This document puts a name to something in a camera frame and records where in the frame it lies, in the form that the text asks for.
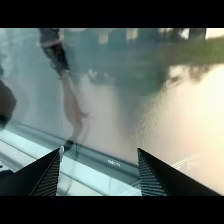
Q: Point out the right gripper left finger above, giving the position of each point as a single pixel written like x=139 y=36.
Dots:
x=36 y=180

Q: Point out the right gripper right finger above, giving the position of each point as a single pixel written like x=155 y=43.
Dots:
x=163 y=180

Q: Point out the silver frame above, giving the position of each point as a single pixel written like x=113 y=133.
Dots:
x=90 y=178

